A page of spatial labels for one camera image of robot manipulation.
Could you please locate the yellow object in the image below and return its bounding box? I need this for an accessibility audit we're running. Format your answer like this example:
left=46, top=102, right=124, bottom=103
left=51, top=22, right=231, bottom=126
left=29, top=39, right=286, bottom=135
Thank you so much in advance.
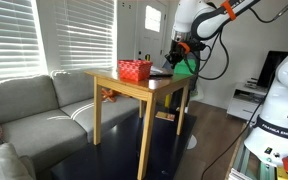
left=164, top=93, right=173, bottom=109

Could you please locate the red woven basket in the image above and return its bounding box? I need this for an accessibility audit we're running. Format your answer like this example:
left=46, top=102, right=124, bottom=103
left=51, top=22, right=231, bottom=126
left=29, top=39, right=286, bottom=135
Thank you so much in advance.
left=117, top=59, right=154, bottom=83

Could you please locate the black set-top box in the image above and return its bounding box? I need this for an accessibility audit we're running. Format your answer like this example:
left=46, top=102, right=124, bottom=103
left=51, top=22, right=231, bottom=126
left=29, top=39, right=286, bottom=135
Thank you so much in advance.
left=244, top=78, right=261, bottom=89

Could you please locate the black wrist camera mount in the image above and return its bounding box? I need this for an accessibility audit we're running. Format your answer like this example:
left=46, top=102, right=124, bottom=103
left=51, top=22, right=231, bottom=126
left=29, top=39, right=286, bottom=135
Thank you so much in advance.
left=188, top=40, right=208, bottom=53

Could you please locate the aluminium robot mounting stand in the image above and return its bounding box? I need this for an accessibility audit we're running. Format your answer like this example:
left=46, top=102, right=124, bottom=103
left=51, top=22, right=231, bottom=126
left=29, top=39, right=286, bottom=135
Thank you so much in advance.
left=224, top=122, right=288, bottom=180

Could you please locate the narrow white window blind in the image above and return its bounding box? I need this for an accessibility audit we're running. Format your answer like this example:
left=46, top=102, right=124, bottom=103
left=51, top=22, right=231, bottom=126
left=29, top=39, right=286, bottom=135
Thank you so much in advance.
left=55, top=0, right=116, bottom=71

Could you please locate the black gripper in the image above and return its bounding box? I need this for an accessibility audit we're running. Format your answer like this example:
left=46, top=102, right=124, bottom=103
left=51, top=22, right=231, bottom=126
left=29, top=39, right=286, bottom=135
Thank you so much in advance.
left=165, top=40, right=190, bottom=70

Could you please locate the black arm loop cable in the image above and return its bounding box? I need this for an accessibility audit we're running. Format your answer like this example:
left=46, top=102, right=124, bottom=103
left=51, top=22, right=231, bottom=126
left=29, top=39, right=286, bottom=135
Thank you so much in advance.
left=183, top=31, right=231, bottom=81

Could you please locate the grey fabric sofa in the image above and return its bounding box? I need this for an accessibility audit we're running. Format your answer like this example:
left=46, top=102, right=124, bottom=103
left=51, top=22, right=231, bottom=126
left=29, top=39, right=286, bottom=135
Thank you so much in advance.
left=0, top=69, right=142, bottom=180

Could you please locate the black cable with grey connector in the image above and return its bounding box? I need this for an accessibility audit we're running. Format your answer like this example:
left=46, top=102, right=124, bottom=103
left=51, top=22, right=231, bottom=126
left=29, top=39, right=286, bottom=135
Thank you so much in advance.
left=248, top=0, right=288, bottom=24

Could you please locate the cream cushion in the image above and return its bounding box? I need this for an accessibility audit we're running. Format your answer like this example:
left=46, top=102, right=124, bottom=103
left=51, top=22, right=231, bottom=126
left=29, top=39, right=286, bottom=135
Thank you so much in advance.
left=0, top=142, right=37, bottom=180

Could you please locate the white door with window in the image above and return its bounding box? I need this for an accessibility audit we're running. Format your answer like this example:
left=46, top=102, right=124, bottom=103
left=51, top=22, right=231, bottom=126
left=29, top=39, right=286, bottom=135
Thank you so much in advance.
left=135, top=0, right=168, bottom=68

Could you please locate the long black power cable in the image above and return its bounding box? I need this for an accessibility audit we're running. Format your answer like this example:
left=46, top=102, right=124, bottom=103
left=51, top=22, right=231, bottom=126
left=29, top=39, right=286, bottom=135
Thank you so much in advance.
left=201, top=93, right=270, bottom=180

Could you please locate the wide white window blind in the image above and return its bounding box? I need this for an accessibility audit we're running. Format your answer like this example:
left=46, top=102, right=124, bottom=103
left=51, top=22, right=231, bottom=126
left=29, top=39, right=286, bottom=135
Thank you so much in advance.
left=0, top=0, right=49, bottom=81

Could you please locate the black television screen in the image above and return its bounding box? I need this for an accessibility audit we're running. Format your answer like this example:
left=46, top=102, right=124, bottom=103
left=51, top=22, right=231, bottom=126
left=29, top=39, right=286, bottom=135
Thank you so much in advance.
left=257, top=50, right=288, bottom=90

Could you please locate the orange book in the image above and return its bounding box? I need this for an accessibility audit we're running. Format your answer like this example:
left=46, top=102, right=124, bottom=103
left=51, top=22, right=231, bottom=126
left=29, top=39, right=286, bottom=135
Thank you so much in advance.
left=155, top=110, right=177, bottom=122

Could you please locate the orange toy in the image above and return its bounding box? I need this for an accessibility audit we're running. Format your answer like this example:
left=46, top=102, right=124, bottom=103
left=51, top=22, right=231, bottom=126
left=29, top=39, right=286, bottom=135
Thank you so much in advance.
left=100, top=87, right=119, bottom=104

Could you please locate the green cloth object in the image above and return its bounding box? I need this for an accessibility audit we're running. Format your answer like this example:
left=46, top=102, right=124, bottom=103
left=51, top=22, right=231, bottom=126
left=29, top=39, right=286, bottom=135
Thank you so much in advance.
left=173, top=58, right=198, bottom=76

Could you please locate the white television stand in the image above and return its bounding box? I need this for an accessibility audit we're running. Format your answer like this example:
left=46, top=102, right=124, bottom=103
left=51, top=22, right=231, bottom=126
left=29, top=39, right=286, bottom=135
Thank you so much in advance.
left=226, top=81, right=272, bottom=122

